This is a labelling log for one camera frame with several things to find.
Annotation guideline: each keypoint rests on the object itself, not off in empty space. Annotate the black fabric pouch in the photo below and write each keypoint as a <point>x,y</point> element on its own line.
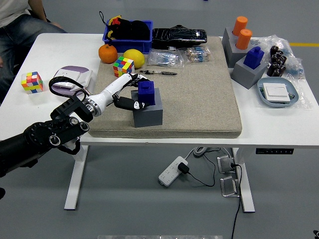
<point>135,30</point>

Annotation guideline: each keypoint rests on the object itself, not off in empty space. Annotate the white power strip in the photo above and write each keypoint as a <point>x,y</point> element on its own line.
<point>169,174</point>

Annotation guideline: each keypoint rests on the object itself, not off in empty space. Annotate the white wall socket panel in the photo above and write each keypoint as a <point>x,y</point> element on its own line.
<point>64,74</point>

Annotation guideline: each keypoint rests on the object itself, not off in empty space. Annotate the dark brown capacitor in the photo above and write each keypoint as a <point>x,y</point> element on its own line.
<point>274,65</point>
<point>281,69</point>
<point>274,50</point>
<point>282,60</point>
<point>271,71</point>
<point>279,55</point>

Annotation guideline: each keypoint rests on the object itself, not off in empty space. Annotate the metal foot bracket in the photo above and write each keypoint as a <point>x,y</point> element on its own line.
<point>228,186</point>
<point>224,164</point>

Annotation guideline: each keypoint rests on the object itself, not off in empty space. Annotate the bag of tan resistors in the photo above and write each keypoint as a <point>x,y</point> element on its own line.
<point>199,54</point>

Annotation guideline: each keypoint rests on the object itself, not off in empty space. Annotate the grey two-hole holder block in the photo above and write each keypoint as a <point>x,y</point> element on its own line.
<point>230,49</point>

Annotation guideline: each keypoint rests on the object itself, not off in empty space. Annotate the bag of blue resistors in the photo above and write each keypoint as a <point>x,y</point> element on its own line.
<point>164,59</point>

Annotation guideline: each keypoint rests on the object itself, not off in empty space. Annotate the grey cube seal holder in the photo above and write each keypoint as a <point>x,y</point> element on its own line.
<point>245,77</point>
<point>149,117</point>

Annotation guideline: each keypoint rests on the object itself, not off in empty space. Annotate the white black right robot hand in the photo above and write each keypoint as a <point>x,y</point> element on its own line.
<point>316,233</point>

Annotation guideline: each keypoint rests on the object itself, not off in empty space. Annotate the person's left forearm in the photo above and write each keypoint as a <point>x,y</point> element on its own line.
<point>37,10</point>

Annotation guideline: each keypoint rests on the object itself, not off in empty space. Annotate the lilac shallow dish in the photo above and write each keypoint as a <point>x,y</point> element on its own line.
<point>74,68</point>

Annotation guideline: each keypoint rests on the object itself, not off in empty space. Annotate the person's left hand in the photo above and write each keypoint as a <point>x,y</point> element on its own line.
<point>57,25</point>

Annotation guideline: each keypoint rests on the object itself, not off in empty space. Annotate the person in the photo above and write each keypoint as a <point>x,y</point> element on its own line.
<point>15,37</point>

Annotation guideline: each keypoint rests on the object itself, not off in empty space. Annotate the large colourful puzzle cube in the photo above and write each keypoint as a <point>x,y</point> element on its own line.
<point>123,66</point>

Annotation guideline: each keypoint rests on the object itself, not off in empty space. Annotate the small colourful puzzle cube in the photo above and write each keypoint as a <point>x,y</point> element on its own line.
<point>32,82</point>

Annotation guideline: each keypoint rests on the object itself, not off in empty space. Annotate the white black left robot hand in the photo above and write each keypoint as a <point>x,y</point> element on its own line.
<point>112,89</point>

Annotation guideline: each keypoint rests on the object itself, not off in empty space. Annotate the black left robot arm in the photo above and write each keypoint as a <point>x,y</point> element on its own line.
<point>49,134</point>

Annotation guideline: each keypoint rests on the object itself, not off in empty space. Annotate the black wrapped keyboard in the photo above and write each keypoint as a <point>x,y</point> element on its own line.
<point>179,37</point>

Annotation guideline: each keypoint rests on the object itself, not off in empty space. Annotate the grey-brown fabric mat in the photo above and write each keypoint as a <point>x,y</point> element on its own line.
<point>199,99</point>

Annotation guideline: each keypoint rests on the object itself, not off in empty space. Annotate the white table leg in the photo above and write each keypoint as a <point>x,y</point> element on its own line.
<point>245,189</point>
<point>76,179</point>

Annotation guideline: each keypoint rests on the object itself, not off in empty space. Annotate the blue plastic bin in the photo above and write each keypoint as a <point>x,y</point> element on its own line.
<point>129,46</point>

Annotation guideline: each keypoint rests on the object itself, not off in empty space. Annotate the white square switch panel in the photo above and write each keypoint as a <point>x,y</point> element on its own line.
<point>276,92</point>

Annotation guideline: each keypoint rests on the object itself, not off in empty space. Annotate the light blue dish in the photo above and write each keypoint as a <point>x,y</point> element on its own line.
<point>277,80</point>

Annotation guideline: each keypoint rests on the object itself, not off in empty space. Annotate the orange cylinder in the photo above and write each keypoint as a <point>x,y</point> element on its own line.
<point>244,38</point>
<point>240,25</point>

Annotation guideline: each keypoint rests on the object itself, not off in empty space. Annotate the black power adapter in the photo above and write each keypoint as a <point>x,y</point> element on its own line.
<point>183,168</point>

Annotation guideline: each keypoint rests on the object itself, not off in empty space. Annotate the black pen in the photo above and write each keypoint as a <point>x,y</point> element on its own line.
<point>159,72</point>

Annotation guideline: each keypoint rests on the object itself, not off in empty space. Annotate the blue block seal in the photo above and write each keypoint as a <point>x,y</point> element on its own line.
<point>147,93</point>
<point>253,58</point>

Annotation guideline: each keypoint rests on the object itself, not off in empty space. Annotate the crumpled clear plastic bags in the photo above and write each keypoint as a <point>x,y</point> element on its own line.
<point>294,62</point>

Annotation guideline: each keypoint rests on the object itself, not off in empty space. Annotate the black table control panel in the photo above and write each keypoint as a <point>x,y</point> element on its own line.
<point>274,151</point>

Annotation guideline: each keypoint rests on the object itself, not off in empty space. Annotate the orange fruit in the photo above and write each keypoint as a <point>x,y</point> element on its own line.
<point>108,54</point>

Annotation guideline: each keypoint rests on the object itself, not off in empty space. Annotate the yellow red toy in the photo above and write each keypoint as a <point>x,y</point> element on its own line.
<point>115,21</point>

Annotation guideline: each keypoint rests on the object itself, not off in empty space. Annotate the yellow lemon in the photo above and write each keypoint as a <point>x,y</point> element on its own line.
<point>134,58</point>

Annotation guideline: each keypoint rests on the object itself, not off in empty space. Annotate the person's right hand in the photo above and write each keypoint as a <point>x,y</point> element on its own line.
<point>1,62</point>

